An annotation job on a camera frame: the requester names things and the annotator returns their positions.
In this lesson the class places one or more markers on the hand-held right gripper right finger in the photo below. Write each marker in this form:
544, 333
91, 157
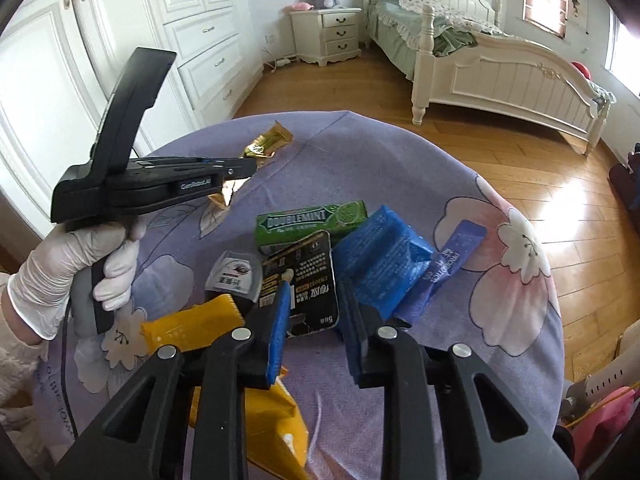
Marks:
352, 345

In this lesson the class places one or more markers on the blue plastic packet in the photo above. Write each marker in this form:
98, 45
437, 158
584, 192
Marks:
385, 260

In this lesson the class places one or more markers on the red ball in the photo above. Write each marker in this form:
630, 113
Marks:
581, 71

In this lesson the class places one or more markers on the person's left forearm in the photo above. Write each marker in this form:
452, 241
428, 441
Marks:
15, 365

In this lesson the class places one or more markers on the green quilt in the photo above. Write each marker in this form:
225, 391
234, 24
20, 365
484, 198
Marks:
455, 42

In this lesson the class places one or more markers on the cream wooden bed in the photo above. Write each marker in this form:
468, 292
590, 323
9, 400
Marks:
500, 80

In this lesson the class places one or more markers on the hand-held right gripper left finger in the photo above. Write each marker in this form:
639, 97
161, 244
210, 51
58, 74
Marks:
277, 330

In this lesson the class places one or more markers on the black printed packet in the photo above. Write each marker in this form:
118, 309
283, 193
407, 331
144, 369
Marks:
310, 285

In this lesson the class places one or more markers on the purple floral tablecloth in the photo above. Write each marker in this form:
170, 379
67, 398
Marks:
350, 160

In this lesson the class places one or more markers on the cream nightstand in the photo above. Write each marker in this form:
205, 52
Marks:
327, 35

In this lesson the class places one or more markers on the bright window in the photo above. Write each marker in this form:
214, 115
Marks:
622, 55

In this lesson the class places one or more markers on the red seat cushion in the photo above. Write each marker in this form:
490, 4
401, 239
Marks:
605, 430

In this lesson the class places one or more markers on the white wardrobe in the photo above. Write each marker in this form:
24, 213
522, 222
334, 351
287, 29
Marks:
125, 10

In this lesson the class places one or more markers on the grey white pouch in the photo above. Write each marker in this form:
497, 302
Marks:
232, 275

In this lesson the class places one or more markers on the yellow snack packet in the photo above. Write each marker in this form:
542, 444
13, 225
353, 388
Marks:
200, 325

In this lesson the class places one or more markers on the white power strip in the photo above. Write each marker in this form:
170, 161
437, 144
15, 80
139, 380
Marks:
280, 63

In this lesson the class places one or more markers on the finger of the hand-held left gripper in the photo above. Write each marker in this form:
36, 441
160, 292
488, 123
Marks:
210, 165

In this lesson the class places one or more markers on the purple stick sachet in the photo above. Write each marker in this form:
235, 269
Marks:
455, 255

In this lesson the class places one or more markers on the person's left hand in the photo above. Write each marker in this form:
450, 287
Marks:
45, 280

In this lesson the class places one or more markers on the wall poster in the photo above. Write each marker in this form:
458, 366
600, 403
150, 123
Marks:
580, 12

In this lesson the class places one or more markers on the gold green wrapper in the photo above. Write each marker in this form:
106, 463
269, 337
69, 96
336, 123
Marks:
265, 142

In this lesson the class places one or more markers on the dark red armchair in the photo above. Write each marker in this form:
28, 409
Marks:
625, 185

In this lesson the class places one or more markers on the green cardboard box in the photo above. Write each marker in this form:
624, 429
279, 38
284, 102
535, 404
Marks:
305, 225

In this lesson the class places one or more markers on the pink plush toy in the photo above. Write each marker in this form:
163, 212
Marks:
300, 6

